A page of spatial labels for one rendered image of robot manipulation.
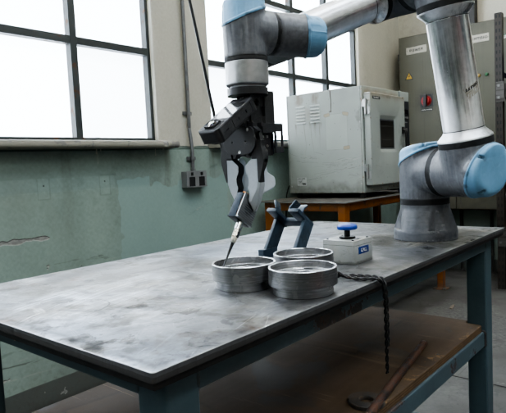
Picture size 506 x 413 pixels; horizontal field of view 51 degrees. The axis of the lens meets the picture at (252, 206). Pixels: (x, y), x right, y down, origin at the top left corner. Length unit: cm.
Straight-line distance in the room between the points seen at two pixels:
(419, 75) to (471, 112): 368
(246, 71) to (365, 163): 229
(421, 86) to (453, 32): 366
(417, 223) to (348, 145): 192
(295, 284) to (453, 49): 65
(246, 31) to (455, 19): 48
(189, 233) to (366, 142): 113
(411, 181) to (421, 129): 353
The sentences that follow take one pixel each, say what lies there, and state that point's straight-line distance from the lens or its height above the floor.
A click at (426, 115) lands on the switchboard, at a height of 135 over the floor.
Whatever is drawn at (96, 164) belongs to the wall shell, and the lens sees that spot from 257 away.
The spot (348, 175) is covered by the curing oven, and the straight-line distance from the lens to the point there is 319.
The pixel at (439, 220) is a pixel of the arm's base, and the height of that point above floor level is 85.
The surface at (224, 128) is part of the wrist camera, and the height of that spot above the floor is 106.
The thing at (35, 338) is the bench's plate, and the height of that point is 79.
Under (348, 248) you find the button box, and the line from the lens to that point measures 104.
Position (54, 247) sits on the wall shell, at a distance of 247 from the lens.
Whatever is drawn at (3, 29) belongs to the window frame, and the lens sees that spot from 251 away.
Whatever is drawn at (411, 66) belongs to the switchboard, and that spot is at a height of 178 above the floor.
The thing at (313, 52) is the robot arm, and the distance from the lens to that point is 101.
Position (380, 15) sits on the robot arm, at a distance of 129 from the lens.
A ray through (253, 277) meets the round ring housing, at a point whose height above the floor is 82.
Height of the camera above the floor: 100
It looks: 4 degrees down
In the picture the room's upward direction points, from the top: 3 degrees counter-clockwise
